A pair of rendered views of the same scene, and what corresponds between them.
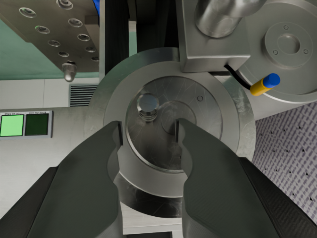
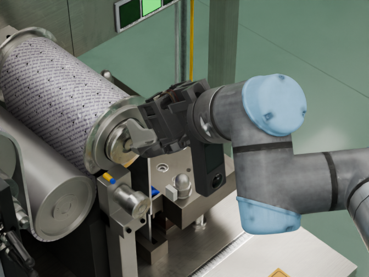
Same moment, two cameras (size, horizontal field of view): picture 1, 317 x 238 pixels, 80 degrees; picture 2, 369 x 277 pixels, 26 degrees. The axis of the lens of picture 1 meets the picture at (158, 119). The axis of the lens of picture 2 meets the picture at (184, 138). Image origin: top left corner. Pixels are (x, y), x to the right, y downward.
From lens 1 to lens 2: 1.18 m
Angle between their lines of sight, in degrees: 52
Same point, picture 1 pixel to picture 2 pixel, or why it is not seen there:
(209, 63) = (117, 174)
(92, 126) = not seen: hidden behind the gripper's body
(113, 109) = not seen: hidden behind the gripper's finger
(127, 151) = (140, 118)
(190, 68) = (120, 167)
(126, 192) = (138, 101)
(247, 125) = (88, 156)
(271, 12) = (71, 219)
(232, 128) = (98, 152)
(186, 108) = (122, 150)
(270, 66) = (72, 190)
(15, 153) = not seen: outside the picture
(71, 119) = (96, 32)
